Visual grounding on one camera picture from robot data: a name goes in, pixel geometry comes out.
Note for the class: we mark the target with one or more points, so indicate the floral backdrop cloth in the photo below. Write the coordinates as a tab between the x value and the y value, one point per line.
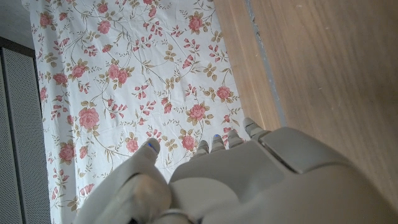
130	93

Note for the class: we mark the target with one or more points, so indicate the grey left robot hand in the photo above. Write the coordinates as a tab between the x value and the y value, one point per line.
248	180

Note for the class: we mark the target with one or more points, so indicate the grey perforated panel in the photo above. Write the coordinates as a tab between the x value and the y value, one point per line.
18	124

